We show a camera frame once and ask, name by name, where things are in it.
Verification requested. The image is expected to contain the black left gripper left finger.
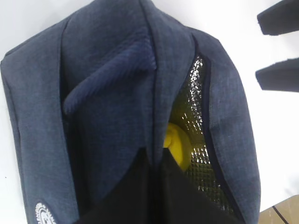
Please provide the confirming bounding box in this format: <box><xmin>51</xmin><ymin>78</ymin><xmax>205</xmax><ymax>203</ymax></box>
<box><xmin>76</xmin><ymin>148</ymin><xmax>151</xmax><ymax>224</ymax></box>

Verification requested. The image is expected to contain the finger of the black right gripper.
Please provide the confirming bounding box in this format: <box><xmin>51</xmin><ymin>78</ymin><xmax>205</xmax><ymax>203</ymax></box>
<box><xmin>256</xmin><ymin>58</ymin><xmax>299</xmax><ymax>91</ymax></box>
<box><xmin>257</xmin><ymin>0</ymin><xmax>299</xmax><ymax>35</ymax></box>

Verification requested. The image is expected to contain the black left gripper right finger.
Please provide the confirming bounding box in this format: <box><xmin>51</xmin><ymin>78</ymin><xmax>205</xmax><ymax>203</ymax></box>
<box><xmin>160</xmin><ymin>148</ymin><xmax>241</xmax><ymax>224</ymax></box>

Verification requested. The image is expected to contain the yellow lemon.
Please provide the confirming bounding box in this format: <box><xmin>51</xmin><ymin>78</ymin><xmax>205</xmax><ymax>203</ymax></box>
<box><xmin>164</xmin><ymin>123</ymin><xmax>193</xmax><ymax>171</ymax></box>

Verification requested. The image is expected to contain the dark blue insulated lunch bag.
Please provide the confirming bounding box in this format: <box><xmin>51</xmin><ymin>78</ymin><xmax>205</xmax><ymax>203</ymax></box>
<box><xmin>0</xmin><ymin>0</ymin><xmax>261</xmax><ymax>224</ymax></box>

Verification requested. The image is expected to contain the black cable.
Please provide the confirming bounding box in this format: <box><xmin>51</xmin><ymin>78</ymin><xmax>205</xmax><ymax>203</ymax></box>
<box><xmin>271</xmin><ymin>205</ymin><xmax>295</xmax><ymax>224</ymax></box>

